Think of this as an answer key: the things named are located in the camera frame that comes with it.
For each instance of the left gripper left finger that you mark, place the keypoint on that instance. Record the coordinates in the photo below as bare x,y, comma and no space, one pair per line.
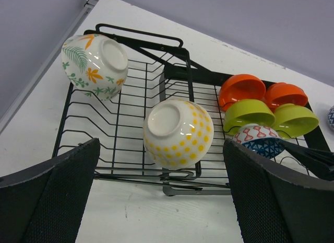
46,202

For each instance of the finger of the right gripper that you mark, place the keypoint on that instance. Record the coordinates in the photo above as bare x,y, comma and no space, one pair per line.
319,162

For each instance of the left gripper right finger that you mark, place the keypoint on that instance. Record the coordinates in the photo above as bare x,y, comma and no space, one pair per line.
275,203

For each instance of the blue patterned bowl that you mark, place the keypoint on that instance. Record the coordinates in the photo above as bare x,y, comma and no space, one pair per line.
330,118

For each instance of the green bowl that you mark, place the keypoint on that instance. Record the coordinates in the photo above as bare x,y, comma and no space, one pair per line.
293,121
245,112

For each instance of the red patterned bowl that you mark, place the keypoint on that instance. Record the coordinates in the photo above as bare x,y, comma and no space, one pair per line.
261,139

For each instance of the orange bowl right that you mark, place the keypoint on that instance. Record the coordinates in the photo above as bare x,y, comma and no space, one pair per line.
282,93

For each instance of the orange bowl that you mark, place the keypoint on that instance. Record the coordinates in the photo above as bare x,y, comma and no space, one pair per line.
239,87
282,93

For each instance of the orange bowl left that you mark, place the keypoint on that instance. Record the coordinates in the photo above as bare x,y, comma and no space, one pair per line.
239,87

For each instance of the white bowl yellow dots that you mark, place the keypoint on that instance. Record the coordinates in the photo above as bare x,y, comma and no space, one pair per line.
177,133

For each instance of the white bowl leaf pattern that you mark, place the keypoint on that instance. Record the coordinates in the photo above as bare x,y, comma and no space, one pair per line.
95,64

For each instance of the black wire dish rack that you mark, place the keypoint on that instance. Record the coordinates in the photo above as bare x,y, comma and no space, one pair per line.
159,68

